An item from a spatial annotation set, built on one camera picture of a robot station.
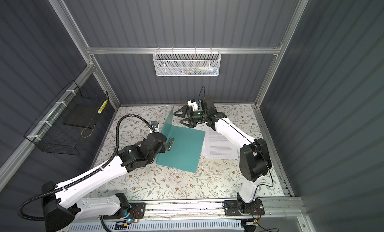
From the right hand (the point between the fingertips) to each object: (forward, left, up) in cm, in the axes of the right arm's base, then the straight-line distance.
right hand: (177, 120), depth 78 cm
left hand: (-9, +8, -4) cm, 13 cm away
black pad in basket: (+1, +51, +3) cm, 51 cm away
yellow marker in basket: (+7, +42, +3) cm, 43 cm away
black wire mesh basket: (-7, +54, +3) cm, 55 cm away
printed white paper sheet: (-1, -21, -26) cm, 34 cm away
